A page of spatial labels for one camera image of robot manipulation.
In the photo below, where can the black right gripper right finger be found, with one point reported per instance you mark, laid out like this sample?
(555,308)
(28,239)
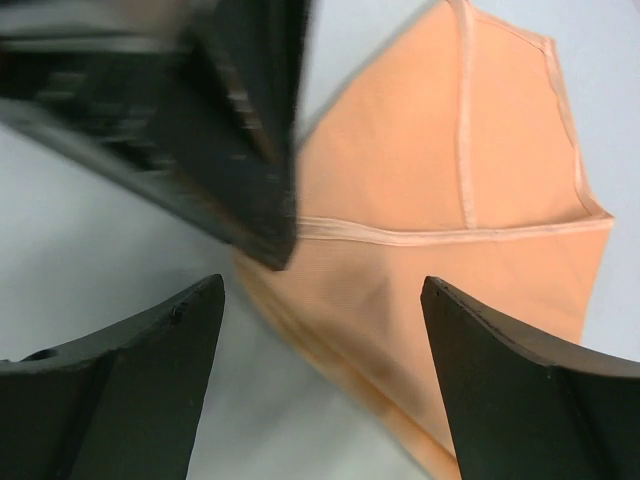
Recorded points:
(524,404)

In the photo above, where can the orange cloth napkin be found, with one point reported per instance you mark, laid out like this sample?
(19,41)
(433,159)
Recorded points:
(453,154)

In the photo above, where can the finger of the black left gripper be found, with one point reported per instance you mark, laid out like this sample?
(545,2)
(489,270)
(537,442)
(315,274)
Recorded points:
(189,104)

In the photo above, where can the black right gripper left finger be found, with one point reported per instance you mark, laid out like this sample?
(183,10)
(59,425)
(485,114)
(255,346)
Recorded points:
(121,403)

